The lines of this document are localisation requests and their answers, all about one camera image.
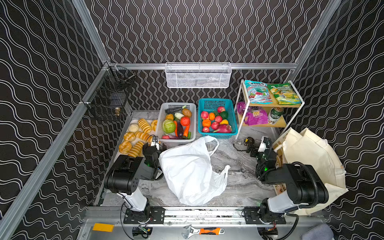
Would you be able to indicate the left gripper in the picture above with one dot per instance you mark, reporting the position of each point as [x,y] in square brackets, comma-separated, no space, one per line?
[157,144]

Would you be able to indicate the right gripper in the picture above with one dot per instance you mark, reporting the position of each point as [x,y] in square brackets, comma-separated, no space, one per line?
[256,147]

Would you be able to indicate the white plastic grocery bag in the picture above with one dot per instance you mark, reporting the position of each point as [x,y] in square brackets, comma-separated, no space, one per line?
[189,173]

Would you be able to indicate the cream canvas tote bag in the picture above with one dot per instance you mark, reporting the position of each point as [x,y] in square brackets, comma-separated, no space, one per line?
[308,148]

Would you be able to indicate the purple snack bag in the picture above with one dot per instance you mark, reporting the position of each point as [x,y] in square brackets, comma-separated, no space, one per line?
[254,115]

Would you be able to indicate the green drink can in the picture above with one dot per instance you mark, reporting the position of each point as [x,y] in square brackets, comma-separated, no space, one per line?
[274,115]

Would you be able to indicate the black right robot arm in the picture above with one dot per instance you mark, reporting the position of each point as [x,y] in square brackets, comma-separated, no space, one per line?
[304,188]

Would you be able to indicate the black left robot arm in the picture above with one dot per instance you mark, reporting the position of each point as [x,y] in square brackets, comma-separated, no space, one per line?
[135,163]

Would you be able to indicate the round bread bun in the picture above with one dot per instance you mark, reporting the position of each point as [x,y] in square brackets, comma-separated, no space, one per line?
[125,147]

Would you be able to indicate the bread tray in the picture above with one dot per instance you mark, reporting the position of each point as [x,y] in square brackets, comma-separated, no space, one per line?
[137,138]

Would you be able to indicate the green cabbage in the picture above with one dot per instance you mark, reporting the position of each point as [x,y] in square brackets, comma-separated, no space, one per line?
[169,126]

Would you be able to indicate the dark purple eggplant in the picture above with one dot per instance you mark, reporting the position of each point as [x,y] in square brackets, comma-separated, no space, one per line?
[180,130]

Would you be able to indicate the orange carrot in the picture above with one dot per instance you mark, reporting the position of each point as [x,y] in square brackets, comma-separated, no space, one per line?
[186,131]

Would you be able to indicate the red tomato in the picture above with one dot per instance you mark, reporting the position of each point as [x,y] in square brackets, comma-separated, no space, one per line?
[185,121]

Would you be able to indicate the white plastic vegetable basket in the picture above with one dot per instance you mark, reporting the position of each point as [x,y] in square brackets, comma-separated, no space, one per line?
[173,111]

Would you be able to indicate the pink dragon fruit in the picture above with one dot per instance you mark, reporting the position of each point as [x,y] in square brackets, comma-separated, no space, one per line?
[225,129]

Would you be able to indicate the white two-tier shelf rack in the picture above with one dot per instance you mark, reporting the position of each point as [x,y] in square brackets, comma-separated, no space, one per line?
[281,122]

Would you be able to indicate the brown potato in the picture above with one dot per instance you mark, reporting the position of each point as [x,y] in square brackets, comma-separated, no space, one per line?
[187,113]

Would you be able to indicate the yellow mango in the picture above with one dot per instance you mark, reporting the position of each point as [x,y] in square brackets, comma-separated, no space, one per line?
[224,121]

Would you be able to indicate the green avocado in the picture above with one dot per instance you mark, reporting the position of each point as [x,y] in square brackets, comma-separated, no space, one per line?
[224,115]

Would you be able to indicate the orange fruit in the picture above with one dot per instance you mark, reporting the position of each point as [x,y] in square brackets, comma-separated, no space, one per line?
[206,123]

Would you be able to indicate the red apple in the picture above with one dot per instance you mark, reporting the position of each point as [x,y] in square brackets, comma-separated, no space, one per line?
[205,115]

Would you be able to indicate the teal snack bag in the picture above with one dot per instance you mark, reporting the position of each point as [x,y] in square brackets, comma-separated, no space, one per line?
[258,92]

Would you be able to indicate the green yellow snack bag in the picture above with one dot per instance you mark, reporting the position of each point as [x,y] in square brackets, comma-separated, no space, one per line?
[284,94]

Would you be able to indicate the small tangerine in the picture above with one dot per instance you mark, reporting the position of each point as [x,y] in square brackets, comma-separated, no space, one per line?
[212,116]

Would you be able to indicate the teal plastic fruit basket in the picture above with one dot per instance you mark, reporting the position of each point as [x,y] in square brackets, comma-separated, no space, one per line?
[216,106]

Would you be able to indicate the yellow label tag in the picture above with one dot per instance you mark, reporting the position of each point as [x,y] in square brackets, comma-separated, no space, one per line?
[108,228]

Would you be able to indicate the black wire wall basket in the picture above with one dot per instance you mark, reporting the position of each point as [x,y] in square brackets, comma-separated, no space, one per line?
[109,102]

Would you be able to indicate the white wire wall basket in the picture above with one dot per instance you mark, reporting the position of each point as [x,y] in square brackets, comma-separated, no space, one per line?
[198,75]

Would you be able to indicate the adjustable wrench orange handle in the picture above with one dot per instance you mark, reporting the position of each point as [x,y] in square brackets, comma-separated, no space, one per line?
[190,231]

